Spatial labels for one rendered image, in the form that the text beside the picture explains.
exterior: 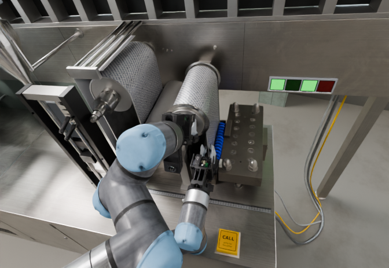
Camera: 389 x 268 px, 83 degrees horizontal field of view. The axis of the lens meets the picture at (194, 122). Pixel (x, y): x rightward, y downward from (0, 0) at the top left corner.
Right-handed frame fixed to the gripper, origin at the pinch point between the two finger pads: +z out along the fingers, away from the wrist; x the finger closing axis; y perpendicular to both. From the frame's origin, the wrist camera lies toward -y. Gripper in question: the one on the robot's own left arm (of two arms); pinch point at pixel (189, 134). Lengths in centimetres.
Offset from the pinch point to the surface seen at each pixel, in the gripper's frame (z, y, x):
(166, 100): 12.6, 10.1, 13.2
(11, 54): -3, 23, 68
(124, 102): -0.6, 8.5, 23.1
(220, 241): 5.1, -36.7, -11.7
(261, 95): 200, 21, -31
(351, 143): 76, -8, -77
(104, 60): -7.9, 21.0, 25.7
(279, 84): 31.1, 19.3, -29.2
